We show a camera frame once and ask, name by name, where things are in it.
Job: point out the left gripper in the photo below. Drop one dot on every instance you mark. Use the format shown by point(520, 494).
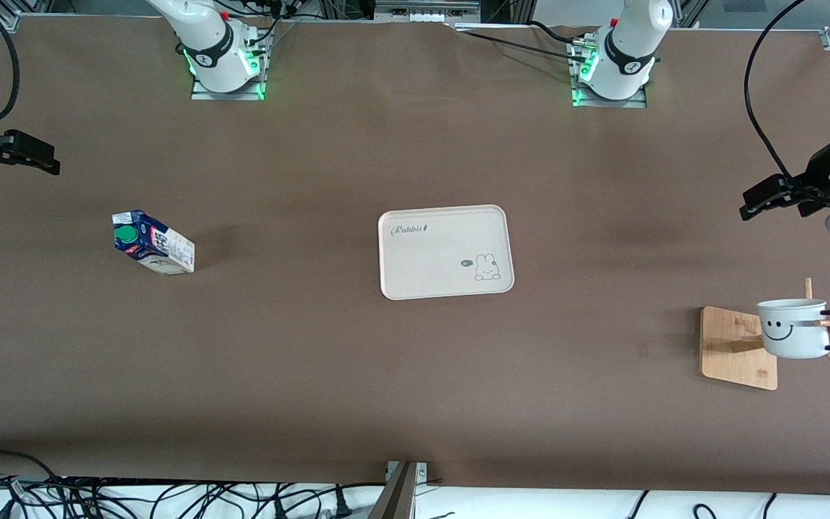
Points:
point(815, 174)

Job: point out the white smiley enamel cup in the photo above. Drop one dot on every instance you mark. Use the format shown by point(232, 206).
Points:
point(793, 335)

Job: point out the blue white milk carton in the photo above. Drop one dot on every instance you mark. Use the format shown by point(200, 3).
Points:
point(155, 246)

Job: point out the wooden cup stand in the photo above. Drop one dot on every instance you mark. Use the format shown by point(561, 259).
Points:
point(735, 353)

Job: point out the beige rabbit print tray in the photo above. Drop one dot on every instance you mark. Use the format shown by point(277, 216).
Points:
point(444, 252)

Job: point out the white power strip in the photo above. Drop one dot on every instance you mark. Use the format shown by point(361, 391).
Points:
point(426, 9)

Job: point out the aluminium profile post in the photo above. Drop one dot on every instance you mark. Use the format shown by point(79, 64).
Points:
point(395, 494)

